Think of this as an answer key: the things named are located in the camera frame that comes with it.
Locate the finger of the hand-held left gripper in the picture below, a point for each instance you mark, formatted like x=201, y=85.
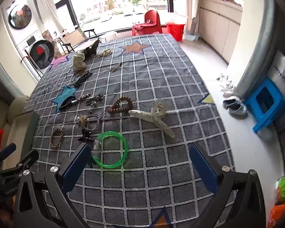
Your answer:
x=6, y=150
x=27, y=159

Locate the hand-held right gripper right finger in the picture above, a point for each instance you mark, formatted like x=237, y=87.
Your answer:
x=203, y=168

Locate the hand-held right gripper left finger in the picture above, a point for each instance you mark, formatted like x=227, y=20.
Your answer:
x=77, y=166

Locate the dark green jewelry box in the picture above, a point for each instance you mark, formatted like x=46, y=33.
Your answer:
x=31, y=128

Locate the green translucent bangle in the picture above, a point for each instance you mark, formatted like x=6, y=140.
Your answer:
x=110, y=165

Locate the clear small hair clip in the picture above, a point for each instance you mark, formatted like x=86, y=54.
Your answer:
x=97, y=147

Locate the small black claw clip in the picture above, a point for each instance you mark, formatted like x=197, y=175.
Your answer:
x=85, y=135

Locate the beige sofa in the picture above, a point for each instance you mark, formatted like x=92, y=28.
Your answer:
x=14, y=106

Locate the black comb hair claw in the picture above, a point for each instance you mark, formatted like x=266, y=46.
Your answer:
x=66, y=102

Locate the silver shoe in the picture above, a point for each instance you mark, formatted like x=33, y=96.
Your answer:
x=230, y=101
x=238, y=110

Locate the large beige claw clip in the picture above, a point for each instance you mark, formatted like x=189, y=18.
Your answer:
x=142, y=115

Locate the white patterned slippers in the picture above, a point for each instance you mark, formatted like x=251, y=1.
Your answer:
x=224, y=84

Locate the orange snack packet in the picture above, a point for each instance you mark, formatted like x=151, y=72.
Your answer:
x=279, y=215

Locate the blue plastic stool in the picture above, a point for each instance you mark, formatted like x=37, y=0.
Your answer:
x=275, y=109

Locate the grey checked star tablecloth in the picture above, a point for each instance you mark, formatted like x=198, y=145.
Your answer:
x=156, y=76

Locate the beige heart hair clip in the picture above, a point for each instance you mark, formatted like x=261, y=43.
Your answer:
x=78, y=61

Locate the white washing machine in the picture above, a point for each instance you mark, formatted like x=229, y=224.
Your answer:
x=41, y=52

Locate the white bag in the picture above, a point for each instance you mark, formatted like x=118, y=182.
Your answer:
x=282, y=76

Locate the folding chair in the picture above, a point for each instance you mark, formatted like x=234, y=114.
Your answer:
x=73, y=38

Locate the pale blue dustpan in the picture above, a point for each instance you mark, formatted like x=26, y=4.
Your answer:
x=192, y=37

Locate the white dryer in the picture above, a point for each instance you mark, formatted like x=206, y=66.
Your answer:
x=20, y=16

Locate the red bucket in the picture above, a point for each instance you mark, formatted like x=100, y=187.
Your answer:
x=175, y=30

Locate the beige cabinet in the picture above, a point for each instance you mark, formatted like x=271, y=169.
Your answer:
x=218, y=26

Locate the white curtain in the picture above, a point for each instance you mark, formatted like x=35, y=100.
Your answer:
x=46, y=4

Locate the clear plastic basin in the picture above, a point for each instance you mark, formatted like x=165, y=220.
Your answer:
x=178, y=17

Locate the red chair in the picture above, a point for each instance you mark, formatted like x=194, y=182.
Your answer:
x=149, y=22

